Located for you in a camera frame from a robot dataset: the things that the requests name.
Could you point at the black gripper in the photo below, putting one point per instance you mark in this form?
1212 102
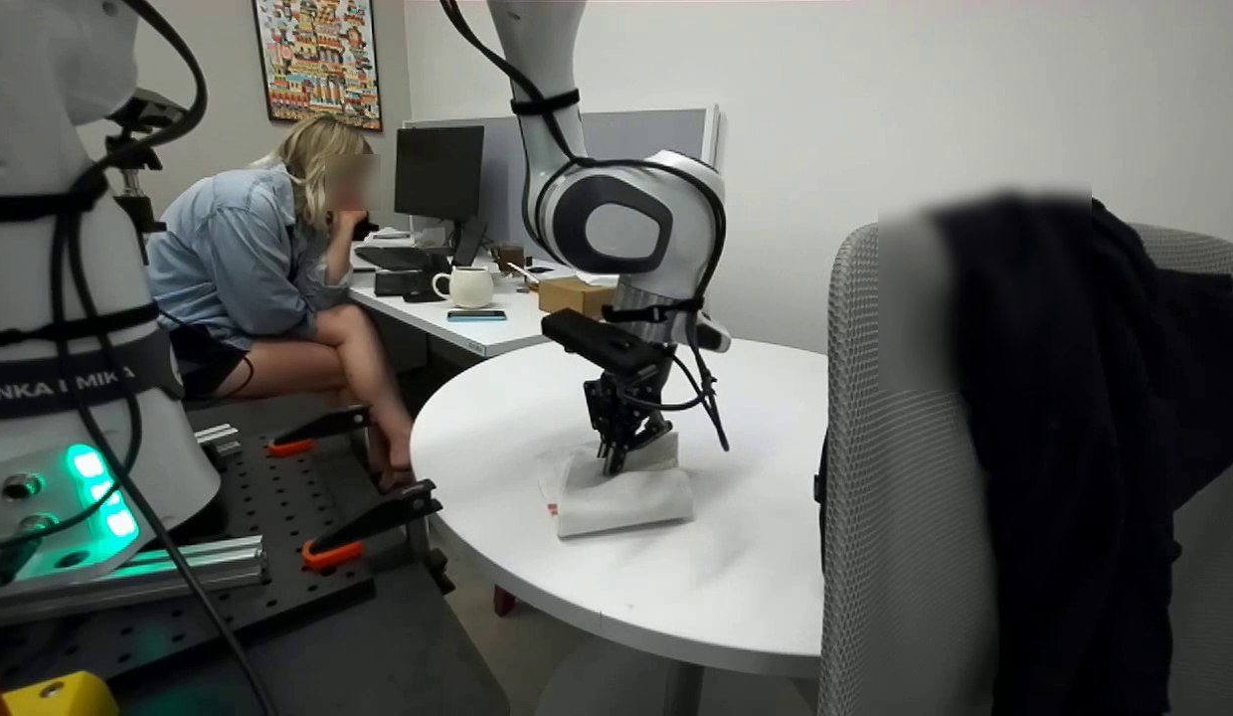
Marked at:
626 400

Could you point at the white and red towel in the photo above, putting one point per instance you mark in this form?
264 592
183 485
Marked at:
631 502

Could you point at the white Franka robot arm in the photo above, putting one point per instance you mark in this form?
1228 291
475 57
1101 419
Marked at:
619 221

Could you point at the brown cardboard box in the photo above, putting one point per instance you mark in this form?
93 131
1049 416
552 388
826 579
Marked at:
572 297

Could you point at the white office desk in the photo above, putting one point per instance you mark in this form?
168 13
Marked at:
500 330

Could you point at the phone with teal case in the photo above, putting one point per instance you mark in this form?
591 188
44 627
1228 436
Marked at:
475 314

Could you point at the cream teapot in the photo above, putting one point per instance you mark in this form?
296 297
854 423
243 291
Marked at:
465 287

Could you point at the grey office chair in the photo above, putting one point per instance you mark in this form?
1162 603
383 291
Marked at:
895 462

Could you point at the black desk device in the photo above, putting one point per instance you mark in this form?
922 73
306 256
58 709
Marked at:
403 272

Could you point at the grey partition panel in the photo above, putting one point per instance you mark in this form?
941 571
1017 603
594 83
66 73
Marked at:
501 173

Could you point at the black computer monitor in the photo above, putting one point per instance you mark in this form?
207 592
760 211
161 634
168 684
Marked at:
439 173

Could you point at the person in blue shirt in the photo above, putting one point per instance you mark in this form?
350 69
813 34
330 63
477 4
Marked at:
232 261

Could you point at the black jacket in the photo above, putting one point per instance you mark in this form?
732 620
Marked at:
1081 423

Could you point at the colourful framed picture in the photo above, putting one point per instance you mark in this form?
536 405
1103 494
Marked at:
321 59

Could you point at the yellow block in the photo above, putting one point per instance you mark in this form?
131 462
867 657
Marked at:
62 696

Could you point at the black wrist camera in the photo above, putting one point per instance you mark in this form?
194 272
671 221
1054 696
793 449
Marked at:
602 342

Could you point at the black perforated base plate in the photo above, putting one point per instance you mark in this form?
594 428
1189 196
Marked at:
280 529

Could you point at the aluminium rail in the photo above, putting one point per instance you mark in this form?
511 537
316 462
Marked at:
180 567

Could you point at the black camera on stand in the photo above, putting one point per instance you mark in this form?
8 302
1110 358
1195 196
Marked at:
145 120

